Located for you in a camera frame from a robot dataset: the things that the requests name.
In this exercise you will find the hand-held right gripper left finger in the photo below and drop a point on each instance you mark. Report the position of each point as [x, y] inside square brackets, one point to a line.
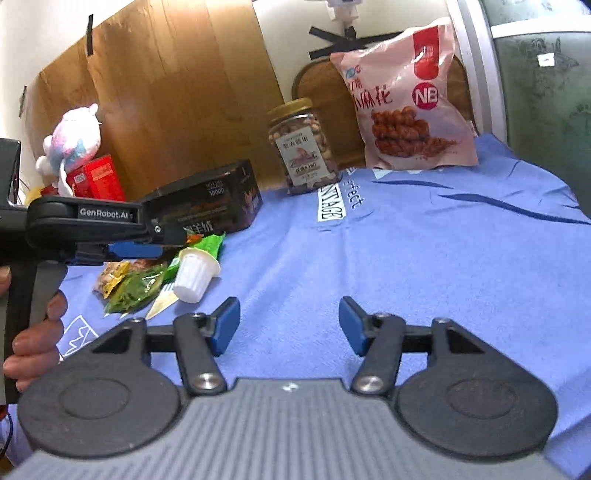
[224, 327]

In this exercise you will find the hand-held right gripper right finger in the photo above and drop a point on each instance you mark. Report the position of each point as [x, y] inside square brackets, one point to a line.
[353, 327]

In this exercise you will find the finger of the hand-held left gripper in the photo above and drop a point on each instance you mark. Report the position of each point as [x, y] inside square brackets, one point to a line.
[161, 233]
[134, 251]

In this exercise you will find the brown snack packet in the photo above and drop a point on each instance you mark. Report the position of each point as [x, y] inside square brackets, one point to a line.
[147, 265]

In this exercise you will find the small yellow-edged nut packet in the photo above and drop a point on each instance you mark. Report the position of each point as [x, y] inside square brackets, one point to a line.
[111, 277]

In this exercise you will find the green pickled vegetable packet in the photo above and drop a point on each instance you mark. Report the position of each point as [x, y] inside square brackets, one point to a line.
[136, 288]

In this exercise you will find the bright green snack packet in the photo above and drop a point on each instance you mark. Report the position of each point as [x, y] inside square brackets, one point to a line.
[210, 247]

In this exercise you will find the white jelly cup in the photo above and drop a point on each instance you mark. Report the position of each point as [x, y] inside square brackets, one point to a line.
[194, 277]

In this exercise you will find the black cardboard box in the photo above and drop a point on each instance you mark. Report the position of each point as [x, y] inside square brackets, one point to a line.
[207, 194]

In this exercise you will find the person's left hand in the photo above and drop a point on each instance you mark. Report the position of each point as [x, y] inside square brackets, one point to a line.
[37, 350]

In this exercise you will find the yellow duck toy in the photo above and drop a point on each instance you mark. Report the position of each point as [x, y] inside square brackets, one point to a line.
[34, 196]

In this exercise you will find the red gift box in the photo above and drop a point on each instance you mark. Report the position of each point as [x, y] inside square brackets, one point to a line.
[99, 177]

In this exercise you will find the pastel plush toy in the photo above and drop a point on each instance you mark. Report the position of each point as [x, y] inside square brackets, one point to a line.
[76, 138]

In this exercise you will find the blue printed bedsheet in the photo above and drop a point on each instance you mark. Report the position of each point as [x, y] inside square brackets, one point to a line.
[415, 254]

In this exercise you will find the black tape strip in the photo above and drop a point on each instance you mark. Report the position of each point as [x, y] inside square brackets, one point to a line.
[21, 104]
[90, 37]

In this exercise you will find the wood grain board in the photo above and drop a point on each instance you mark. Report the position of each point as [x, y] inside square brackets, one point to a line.
[184, 92]

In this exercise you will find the clear nut jar gold lid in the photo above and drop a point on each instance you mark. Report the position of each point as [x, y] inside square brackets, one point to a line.
[300, 161]

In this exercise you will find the large pink snack bag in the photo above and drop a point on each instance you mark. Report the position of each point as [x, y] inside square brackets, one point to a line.
[406, 92]

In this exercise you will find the black tape cross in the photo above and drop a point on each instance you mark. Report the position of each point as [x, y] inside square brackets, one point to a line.
[337, 48]

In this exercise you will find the white wall device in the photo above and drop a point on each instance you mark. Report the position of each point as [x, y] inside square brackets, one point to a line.
[341, 9]

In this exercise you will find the white window frame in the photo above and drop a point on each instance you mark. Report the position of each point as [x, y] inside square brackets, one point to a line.
[471, 46]

